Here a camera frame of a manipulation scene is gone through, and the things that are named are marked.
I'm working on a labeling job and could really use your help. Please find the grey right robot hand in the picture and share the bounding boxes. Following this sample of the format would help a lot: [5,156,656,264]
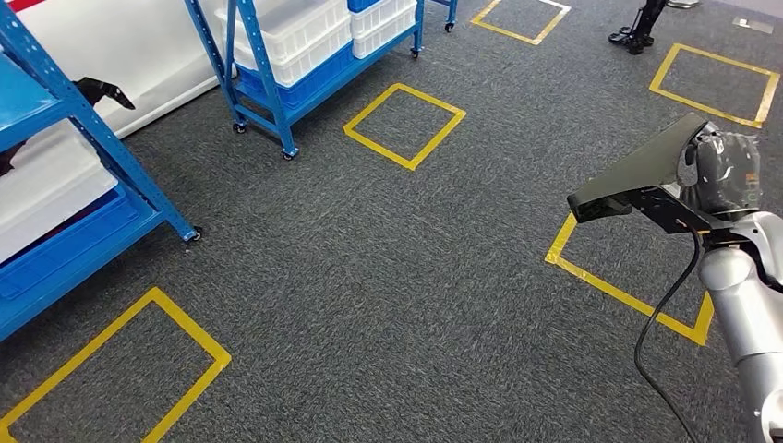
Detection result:
[677,121,765,220]

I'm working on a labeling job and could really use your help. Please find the long black plastic part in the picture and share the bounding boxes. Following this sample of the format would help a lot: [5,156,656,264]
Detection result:
[566,112,711,225]

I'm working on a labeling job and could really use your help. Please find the blue metal shelf rack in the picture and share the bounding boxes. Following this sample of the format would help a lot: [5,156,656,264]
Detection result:
[0,0,204,343]

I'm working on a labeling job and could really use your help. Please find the grey floor outlet plate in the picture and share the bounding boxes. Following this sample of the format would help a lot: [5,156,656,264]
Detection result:
[732,17,775,35]

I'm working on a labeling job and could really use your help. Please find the black robot legs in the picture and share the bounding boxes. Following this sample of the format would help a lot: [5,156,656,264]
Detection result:
[608,0,669,56]

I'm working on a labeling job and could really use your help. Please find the white plastic bin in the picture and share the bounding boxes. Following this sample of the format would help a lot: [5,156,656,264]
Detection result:
[0,119,118,265]
[353,8,419,61]
[213,0,353,63]
[349,0,418,38]
[269,21,355,87]

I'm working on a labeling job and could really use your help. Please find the blue wheeled metal rack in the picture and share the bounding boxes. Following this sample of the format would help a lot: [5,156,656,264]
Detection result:
[183,0,460,162]

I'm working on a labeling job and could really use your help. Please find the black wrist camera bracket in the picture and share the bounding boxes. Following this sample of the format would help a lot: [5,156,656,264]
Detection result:
[630,183,744,236]

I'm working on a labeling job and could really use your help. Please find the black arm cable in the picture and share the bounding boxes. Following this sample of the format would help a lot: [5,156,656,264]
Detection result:
[632,227,704,443]

